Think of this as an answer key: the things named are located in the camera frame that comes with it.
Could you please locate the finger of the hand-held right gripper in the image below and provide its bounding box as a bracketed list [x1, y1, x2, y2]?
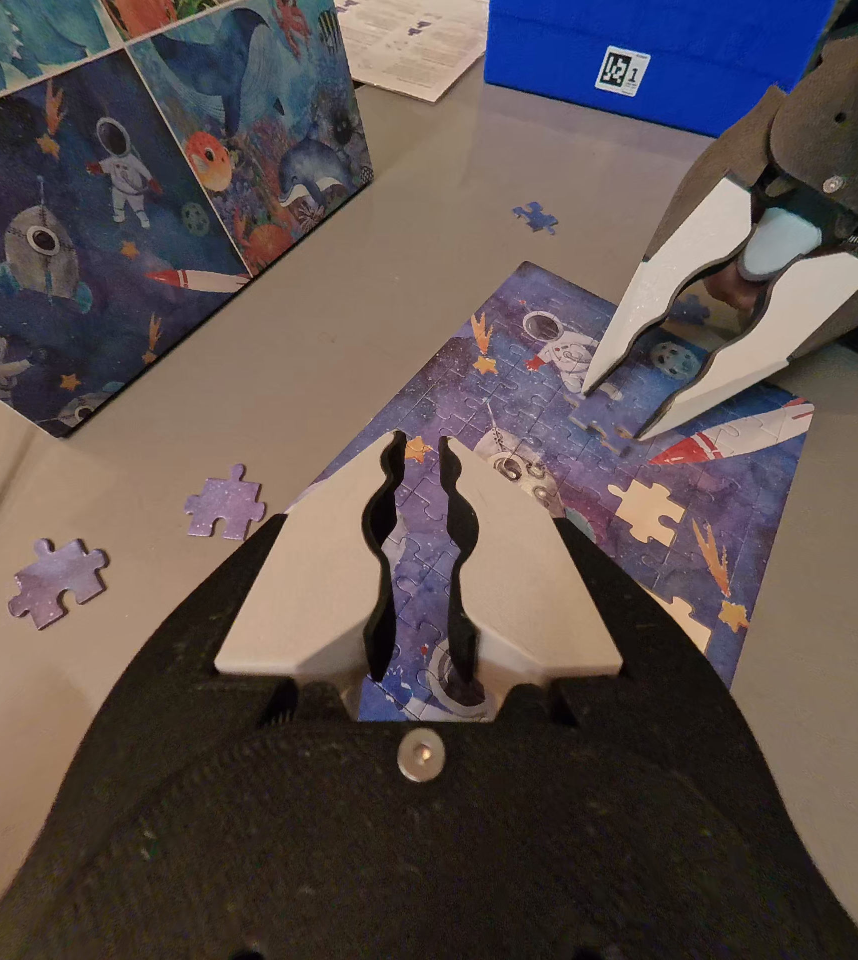
[581, 174, 755, 397]
[633, 249, 858, 443]

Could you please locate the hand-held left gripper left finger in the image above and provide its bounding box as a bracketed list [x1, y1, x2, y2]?
[213, 429, 409, 720]

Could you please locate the space jigsaw puzzle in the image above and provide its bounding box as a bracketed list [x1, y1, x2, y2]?
[285, 260, 817, 723]

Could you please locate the puzzle box lid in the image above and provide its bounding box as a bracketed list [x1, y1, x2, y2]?
[0, 0, 376, 440]

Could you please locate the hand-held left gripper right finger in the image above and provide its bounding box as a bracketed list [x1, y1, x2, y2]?
[437, 435, 625, 712]

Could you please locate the person's right hand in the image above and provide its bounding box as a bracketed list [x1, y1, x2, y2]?
[702, 259, 765, 312]

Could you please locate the white paper sheet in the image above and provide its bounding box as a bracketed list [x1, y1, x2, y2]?
[337, 0, 491, 105]

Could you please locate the blue plastic bin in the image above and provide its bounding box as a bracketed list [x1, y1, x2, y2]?
[483, 0, 838, 140]

